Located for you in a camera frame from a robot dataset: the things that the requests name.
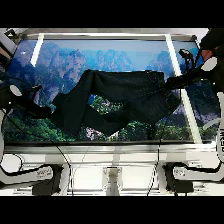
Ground dark blue jeans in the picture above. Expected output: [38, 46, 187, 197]
[49, 68, 183, 138]

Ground silver frame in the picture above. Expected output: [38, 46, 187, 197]
[0, 28, 224, 197]

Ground black cable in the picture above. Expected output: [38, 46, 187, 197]
[0, 113, 75, 197]
[146, 126, 165, 197]

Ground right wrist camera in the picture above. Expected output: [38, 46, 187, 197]
[177, 48, 196, 73]

